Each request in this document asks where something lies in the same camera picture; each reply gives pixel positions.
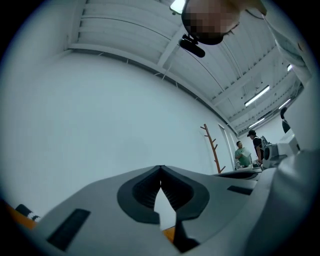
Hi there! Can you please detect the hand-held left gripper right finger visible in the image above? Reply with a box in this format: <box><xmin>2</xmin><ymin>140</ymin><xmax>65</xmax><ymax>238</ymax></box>
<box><xmin>161</xmin><ymin>164</ymin><xmax>261</xmax><ymax>256</ymax></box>

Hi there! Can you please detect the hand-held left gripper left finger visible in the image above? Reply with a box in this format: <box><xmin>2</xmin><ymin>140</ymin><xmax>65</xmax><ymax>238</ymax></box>
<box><xmin>29</xmin><ymin>164</ymin><xmax>185</xmax><ymax>256</ymax></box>

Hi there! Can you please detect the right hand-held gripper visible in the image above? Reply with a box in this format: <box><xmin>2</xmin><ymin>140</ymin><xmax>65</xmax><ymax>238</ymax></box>
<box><xmin>214</xmin><ymin>130</ymin><xmax>301</xmax><ymax>183</ymax></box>

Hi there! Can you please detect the white window blind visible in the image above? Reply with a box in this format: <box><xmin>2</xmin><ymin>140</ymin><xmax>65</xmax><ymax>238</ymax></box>
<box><xmin>218</xmin><ymin>123</ymin><xmax>239</xmax><ymax>171</ymax></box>

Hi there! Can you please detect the brown wooden coat rack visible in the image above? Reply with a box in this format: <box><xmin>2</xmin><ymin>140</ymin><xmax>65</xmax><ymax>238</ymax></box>
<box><xmin>199</xmin><ymin>123</ymin><xmax>227</xmax><ymax>174</ymax></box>

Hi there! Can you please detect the ceiling light strip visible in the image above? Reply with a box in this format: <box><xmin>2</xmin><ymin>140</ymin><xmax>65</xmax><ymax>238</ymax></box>
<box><xmin>169</xmin><ymin>0</ymin><xmax>188</xmax><ymax>14</ymax></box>
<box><xmin>248</xmin><ymin>117</ymin><xmax>266</xmax><ymax>129</ymax></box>
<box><xmin>244</xmin><ymin>84</ymin><xmax>271</xmax><ymax>108</ymax></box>

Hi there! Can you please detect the person's head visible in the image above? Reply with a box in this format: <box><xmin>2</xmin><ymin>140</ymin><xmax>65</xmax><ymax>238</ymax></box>
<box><xmin>181</xmin><ymin>0</ymin><xmax>243</xmax><ymax>46</ymax></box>

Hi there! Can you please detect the black head-mounted camera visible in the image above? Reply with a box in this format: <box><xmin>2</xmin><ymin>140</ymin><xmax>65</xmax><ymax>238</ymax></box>
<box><xmin>178</xmin><ymin>34</ymin><xmax>206</xmax><ymax>59</ymax></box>

